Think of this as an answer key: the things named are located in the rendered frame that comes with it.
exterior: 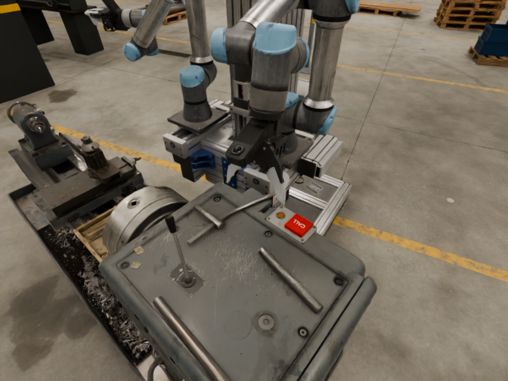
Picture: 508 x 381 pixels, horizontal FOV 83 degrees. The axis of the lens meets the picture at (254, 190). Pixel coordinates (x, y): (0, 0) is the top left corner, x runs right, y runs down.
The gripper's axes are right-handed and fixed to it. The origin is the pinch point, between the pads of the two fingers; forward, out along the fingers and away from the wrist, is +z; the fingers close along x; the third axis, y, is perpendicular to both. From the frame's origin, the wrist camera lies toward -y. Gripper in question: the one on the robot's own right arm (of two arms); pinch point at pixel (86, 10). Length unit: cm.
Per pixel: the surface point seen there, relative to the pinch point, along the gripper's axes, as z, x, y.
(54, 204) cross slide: -8, -79, 51
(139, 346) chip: -57, -119, 86
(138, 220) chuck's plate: -68, -94, 23
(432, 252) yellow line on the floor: -223, 0, 160
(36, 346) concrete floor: 29, -127, 142
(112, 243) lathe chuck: -59, -100, 29
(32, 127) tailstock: 31, -39, 44
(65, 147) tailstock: 25, -34, 62
